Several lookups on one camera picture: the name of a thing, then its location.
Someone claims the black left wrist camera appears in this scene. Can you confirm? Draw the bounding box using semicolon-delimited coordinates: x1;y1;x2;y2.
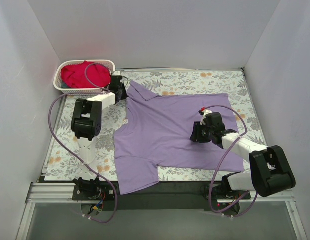
109;74;123;88

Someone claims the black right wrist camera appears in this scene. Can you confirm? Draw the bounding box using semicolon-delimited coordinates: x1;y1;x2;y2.
204;112;224;129

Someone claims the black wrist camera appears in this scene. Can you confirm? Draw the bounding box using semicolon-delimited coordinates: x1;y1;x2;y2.
204;112;224;129
109;74;123;88

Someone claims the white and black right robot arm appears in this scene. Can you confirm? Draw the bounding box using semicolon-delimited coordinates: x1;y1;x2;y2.
190;121;296;198

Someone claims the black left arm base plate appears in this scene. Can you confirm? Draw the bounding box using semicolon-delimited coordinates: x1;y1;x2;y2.
72;184;115;201

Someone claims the white plastic basket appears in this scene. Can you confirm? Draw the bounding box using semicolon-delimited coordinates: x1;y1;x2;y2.
53;60;115;94

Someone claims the red t shirt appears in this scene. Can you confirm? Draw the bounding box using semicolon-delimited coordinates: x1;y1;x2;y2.
60;61;111;89

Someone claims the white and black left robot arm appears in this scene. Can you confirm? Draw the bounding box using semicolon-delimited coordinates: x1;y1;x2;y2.
71;83;127;199

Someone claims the teal cloth in basket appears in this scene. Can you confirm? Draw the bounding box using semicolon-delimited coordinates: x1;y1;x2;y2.
60;82;70;89

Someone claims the aluminium front frame rail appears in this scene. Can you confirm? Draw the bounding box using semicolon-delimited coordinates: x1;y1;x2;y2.
26;181;295;203

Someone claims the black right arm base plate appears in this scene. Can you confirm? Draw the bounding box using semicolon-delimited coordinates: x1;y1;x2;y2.
199;185;245;201

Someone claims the purple t shirt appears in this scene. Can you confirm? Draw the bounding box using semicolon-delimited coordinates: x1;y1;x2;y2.
113;82;244;195

